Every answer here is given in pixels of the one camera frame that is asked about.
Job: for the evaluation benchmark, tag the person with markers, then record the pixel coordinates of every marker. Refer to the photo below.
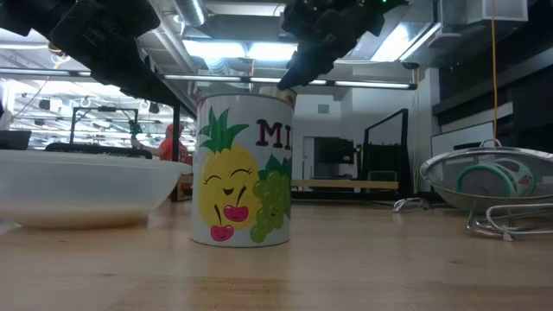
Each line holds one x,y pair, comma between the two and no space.
166,150

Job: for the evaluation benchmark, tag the long ceiling light bar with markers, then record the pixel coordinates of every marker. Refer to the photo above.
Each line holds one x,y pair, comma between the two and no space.
216,78
34,71

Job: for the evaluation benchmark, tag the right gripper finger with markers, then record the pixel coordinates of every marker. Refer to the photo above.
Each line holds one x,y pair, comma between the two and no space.
307,69

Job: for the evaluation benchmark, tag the silver ventilation duct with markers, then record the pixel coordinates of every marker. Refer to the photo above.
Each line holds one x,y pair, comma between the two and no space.
192,10

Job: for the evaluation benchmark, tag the medium metal mesh strainer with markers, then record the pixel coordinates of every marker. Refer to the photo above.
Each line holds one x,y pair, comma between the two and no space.
518,232

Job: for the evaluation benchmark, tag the pineapple print fruit can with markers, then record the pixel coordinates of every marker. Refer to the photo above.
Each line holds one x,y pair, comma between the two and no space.
242,173

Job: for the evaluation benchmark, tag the black monitor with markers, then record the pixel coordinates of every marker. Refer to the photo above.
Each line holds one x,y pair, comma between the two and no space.
13,140
334,151

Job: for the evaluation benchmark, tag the large metal mesh strainer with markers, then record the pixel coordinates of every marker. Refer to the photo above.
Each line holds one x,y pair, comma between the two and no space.
440,181

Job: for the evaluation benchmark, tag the grey wall vent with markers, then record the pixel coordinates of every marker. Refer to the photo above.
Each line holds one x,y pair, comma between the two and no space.
323,108

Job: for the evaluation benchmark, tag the white translucent bowl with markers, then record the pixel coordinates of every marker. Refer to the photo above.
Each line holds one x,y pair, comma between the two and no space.
86,181

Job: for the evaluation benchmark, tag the small metal mesh strainer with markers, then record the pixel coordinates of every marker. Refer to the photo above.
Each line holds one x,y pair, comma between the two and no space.
518,206

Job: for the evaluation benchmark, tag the black ceiling camera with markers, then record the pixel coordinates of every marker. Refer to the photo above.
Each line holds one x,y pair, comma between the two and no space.
55,48

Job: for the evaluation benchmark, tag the black workstation frame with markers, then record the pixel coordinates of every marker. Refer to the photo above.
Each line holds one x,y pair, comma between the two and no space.
106,109

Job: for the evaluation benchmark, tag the bright ceiling light panel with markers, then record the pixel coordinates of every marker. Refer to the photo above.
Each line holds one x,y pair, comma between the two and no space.
216,48

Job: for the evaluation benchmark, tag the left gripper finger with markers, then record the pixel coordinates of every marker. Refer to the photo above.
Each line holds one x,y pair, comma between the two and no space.
164,99

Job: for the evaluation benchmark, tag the white ceiling unit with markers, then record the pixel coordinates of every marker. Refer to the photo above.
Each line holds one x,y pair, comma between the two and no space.
484,10

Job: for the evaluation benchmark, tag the green-rimmed white can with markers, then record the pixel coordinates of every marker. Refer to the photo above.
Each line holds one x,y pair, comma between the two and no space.
488,181

